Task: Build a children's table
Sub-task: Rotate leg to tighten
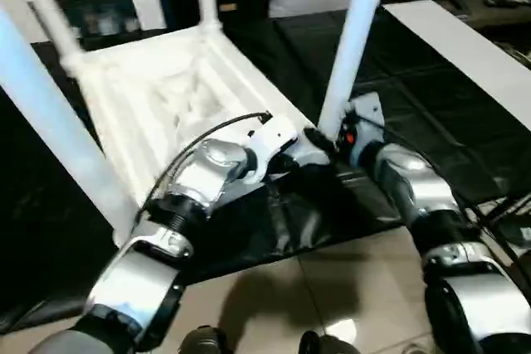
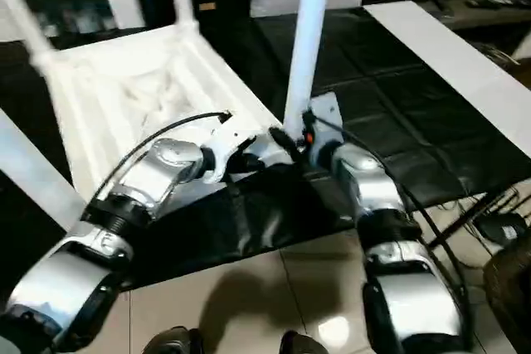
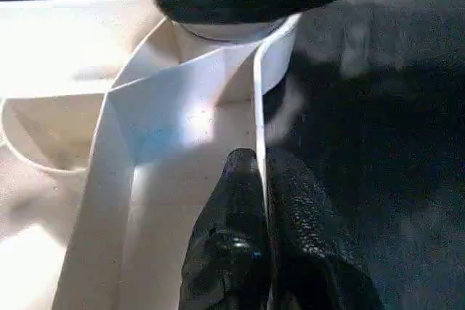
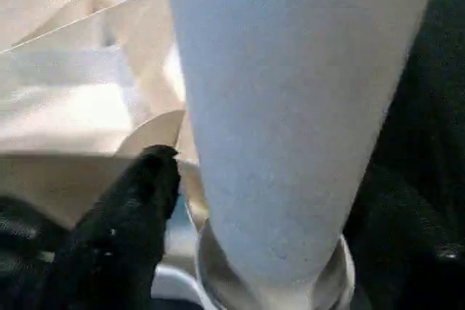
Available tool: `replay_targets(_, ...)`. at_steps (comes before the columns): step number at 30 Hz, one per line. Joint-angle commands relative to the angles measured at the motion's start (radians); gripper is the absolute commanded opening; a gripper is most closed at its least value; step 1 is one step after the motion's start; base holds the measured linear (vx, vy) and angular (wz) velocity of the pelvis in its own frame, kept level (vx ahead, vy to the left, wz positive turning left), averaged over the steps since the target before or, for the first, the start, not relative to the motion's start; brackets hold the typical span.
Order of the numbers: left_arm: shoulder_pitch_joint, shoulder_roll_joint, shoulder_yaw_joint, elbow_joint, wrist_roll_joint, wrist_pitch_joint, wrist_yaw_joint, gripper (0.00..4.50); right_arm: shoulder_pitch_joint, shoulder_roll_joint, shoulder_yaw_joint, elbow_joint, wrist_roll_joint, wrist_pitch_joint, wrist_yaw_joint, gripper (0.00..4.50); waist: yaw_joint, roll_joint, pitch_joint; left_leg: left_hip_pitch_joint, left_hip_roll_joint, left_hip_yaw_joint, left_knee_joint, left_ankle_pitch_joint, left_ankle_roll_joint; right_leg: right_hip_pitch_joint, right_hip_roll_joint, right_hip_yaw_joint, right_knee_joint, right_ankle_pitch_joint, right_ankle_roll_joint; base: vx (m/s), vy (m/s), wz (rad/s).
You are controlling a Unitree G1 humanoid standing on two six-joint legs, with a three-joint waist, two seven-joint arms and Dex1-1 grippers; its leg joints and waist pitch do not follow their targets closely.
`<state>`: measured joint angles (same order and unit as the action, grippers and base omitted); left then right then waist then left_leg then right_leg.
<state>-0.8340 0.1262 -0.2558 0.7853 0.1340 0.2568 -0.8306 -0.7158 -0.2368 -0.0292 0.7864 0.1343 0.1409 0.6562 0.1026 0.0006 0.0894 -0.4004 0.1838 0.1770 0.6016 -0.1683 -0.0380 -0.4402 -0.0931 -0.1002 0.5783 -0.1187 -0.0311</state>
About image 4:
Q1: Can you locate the white plastic table top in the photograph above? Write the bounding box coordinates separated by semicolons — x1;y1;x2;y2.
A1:
0;0;211;231

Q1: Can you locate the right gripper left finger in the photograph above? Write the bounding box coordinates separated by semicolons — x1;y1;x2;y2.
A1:
40;144;182;310

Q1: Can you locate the white plastic table leg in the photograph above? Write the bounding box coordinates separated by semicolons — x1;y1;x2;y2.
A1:
163;0;442;310

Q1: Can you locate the black work mat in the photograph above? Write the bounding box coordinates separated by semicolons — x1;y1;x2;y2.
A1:
0;0;465;310

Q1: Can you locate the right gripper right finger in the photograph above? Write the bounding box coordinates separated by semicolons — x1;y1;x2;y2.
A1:
341;161;465;310

